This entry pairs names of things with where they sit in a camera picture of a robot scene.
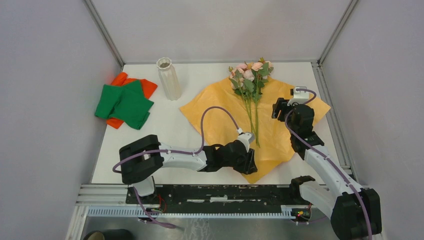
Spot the orange cloth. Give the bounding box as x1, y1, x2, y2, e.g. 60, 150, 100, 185
106, 72, 158, 129

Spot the pink artificial flower bouquet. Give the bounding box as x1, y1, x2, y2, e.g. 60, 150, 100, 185
228, 57, 274, 147

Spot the orange wrapping paper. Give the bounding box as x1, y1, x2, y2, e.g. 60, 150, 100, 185
179, 76, 332, 185

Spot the white ribbed vase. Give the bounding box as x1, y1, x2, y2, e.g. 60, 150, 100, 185
156, 57, 182, 101

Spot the white slotted cable duct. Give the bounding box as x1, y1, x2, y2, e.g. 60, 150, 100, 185
86, 206, 296, 220

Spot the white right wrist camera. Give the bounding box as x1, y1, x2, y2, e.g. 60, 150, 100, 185
287, 86, 310, 106

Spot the aluminium frame rail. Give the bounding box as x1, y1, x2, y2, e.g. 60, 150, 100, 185
77, 184, 319, 205

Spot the green cloth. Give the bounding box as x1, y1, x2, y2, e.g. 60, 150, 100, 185
94, 80, 154, 130

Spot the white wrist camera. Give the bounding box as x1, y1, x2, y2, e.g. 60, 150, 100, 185
287, 86, 310, 106
237, 128, 255, 152

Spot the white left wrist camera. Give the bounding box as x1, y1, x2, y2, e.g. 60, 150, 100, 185
237, 128, 255, 152

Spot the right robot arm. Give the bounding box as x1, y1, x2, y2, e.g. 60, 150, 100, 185
271, 98, 382, 240

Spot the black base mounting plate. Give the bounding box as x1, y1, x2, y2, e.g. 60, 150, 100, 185
139, 184, 309, 214

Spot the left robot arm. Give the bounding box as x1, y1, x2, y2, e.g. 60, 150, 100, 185
112, 132, 258, 204

